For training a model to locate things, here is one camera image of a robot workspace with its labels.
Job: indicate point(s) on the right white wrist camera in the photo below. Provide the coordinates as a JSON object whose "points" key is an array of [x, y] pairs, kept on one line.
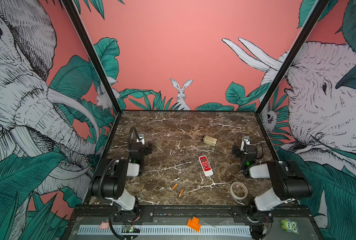
{"points": [[244, 146]]}

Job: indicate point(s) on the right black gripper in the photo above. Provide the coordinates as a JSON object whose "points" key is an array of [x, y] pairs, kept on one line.
{"points": [[247, 150]]}

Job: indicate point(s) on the black front mounting rail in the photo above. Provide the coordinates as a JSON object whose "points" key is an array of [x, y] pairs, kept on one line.
{"points": [[148, 213]]}

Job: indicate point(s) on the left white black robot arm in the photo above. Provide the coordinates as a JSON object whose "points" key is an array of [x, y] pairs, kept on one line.
{"points": [[108, 182]]}

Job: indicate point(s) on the white red remote control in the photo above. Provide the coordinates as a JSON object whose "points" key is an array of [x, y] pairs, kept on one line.
{"points": [[204, 161]]}

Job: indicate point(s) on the white slotted cable duct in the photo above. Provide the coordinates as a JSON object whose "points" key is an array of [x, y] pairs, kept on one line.
{"points": [[154, 230]]}

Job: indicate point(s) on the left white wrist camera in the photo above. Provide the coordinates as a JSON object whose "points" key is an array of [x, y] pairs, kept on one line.
{"points": [[140, 139]]}

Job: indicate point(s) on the green owl toy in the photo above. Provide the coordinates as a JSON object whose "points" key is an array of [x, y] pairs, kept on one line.
{"points": [[289, 226]]}

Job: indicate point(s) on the orange toy brick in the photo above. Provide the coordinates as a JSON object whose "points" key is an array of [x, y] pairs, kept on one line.
{"points": [[194, 224]]}

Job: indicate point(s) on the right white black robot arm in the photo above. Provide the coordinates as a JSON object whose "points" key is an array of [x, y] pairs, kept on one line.
{"points": [[289, 184]]}

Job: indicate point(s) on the small green circuit board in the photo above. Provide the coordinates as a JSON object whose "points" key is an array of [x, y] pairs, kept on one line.
{"points": [[130, 229]]}

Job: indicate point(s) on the clear tape roll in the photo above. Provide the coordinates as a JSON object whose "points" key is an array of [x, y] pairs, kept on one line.
{"points": [[239, 191]]}

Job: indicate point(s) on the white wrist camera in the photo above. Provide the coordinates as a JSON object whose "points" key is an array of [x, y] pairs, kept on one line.
{"points": [[244, 146], [140, 139]]}

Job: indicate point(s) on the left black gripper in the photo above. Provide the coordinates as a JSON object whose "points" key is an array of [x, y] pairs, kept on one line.
{"points": [[139, 148]]}

